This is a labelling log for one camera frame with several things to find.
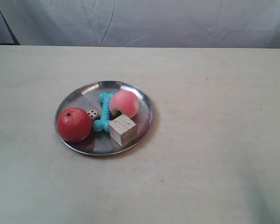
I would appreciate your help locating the red toy apple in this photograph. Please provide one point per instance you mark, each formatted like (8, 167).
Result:
(74, 124)

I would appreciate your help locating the small wooden die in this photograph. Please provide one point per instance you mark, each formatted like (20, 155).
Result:
(93, 114)

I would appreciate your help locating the pink toy peach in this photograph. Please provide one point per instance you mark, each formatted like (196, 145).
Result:
(125, 102)

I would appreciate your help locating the light wooden cube block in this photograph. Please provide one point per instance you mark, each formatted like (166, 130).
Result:
(123, 130)

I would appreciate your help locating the grey-blue fabric backdrop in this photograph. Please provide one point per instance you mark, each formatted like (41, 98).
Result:
(141, 23)

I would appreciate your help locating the turquoise rubber bone toy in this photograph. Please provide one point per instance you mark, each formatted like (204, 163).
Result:
(102, 124)

